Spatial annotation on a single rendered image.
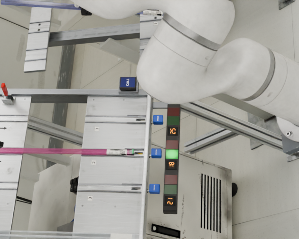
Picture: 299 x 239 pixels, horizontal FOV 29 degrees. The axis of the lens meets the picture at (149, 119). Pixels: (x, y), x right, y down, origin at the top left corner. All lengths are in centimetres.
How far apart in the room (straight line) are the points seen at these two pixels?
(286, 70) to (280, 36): 138
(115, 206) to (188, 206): 57
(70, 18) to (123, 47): 91
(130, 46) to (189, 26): 96
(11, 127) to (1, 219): 29
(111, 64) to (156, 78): 264
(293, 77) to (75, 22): 181
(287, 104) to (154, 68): 31
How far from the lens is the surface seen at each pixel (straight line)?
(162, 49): 107
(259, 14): 274
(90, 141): 178
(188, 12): 105
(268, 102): 121
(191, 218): 221
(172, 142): 176
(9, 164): 181
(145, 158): 171
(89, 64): 399
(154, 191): 168
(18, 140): 184
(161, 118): 177
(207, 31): 106
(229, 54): 116
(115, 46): 198
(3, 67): 395
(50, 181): 248
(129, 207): 169
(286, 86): 120
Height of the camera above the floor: 166
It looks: 32 degrees down
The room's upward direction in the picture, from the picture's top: 69 degrees counter-clockwise
